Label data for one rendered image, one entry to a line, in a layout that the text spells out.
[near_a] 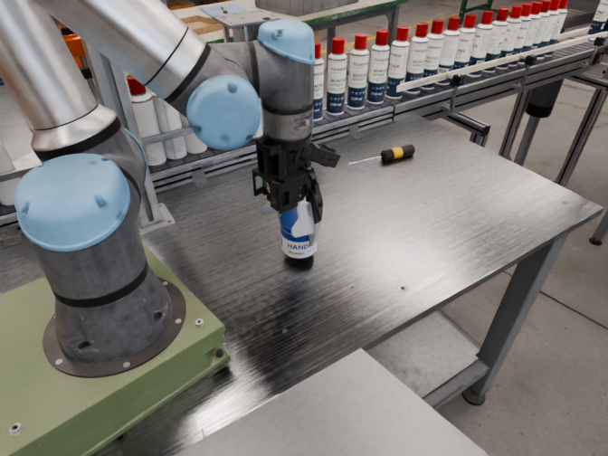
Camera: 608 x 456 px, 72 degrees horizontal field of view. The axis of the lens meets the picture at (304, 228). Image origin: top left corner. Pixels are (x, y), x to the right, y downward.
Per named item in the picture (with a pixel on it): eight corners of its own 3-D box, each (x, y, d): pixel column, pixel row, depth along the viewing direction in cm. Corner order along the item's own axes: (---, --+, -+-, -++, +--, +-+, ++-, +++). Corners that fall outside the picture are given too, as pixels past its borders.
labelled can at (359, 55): (356, 102, 129) (362, 31, 116) (367, 109, 125) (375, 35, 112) (343, 106, 126) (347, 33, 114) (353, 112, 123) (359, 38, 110)
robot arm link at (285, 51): (247, 19, 58) (308, 15, 59) (253, 97, 65) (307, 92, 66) (256, 33, 52) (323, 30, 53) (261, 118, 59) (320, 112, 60)
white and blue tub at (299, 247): (300, 231, 86) (300, 202, 81) (325, 247, 82) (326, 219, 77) (273, 245, 82) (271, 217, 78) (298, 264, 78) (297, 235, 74)
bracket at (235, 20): (260, 13, 111) (259, 8, 110) (280, 21, 103) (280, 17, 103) (211, 19, 105) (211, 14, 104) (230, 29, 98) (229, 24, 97)
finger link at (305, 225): (291, 255, 74) (279, 208, 71) (316, 241, 77) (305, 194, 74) (302, 260, 72) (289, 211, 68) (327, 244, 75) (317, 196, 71)
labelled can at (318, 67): (316, 113, 122) (317, 39, 110) (326, 120, 119) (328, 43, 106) (300, 118, 120) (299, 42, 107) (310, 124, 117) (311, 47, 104)
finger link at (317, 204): (302, 221, 75) (290, 175, 71) (309, 217, 76) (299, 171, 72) (319, 225, 71) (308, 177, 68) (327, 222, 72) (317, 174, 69)
